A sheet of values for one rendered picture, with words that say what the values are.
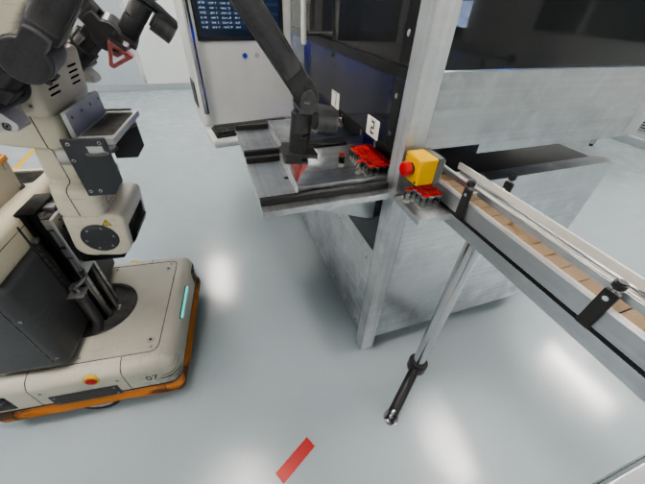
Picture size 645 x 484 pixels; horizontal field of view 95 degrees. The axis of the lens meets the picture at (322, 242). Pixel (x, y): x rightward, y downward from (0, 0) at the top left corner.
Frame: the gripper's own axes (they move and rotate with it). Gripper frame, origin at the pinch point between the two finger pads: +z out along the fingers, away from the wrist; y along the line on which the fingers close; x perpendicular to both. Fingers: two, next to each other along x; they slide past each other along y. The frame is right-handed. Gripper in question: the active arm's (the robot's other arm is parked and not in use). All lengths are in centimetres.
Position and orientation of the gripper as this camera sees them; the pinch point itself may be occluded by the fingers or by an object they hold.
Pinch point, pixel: (296, 179)
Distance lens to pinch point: 92.7
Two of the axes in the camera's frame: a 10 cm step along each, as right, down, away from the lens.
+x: -3.1, -6.2, 7.2
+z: -1.4, 7.8, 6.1
